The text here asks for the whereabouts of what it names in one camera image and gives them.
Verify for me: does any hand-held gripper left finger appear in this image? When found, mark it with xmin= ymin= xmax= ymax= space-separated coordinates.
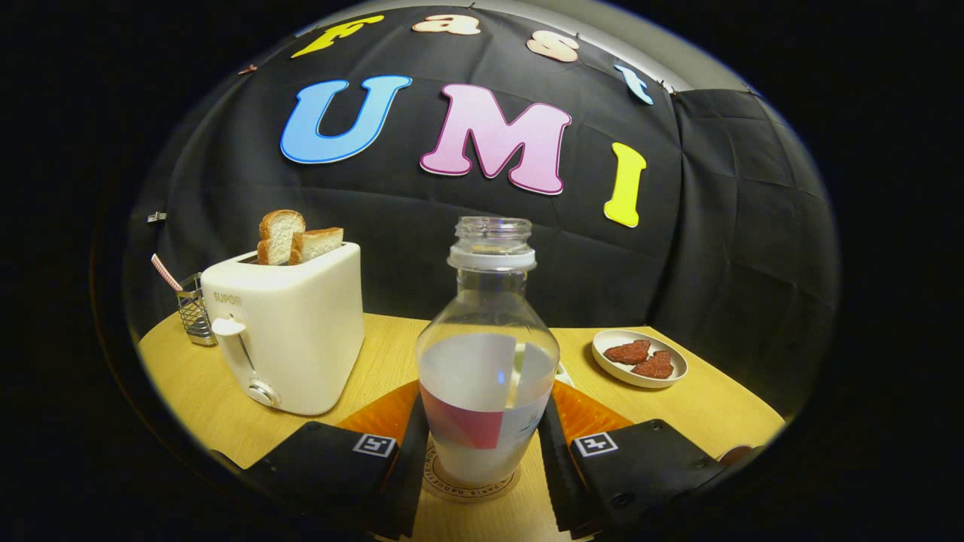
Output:
xmin=215 ymin=379 xmax=432 ymax=539

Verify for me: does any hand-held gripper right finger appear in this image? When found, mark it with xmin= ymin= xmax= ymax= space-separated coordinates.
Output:
xmin=536 ymin=379 xmax=754 ymax=539

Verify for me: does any round cork coaster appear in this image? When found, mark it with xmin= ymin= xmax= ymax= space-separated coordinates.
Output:
xmin=422 ymin=440 xmax=522 ymax=504

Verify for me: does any clear juice bottle red label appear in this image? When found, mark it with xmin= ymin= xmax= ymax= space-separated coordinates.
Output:
xmin=416 ymin=216 xmax=562 ymax=485

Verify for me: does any red snack piece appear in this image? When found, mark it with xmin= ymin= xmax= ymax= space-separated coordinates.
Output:
xmin=631 ymin=351 xmax=675 ymax=380
xmin=603 ymin=340 xmax=651 ymax=366

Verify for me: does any white oval plate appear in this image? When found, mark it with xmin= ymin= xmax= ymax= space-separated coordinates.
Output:
xmin=591 ymin=329 xmax=689 ymax=389

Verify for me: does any wooden table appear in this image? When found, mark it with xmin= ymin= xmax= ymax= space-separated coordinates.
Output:
xmin=137 ymin=312 xmax=788 ymax=542

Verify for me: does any white toaster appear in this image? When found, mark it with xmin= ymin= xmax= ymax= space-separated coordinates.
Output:
xmin=200 ymin=241 xmax=366 ymax=416

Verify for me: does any short toast slice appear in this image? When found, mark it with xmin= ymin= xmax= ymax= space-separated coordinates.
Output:
xmin=290 ymin=227 xmax=344 ymax=264

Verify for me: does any tall toast slice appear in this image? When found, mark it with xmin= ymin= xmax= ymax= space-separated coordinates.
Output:
xmin=257 ymin=209 xmax=307 ymax=266

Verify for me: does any pink checked straw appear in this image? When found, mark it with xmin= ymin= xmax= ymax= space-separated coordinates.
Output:
xmin=151 ymin=254 xmax=184 ymax=292

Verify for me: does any metal wire holder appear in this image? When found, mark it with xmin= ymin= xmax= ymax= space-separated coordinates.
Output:
xmin=176 ymin=273 xmax=218 ymax=347

